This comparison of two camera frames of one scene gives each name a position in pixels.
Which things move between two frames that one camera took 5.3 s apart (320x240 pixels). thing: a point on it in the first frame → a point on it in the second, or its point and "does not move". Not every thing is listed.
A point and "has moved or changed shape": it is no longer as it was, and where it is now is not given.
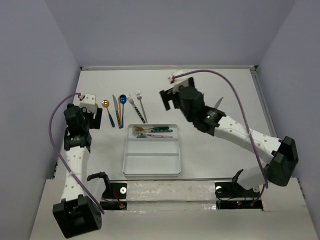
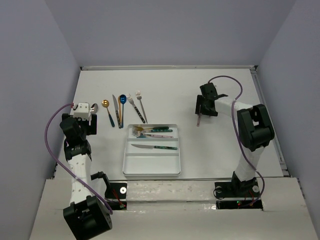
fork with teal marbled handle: (153, 130) does not move
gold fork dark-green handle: (138, 129) does not move
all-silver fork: (138, 96) does not move
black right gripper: (167, 96) → (200, 107)
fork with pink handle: (137, 132) does not move
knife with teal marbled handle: (218, 102) has moved or changed shape
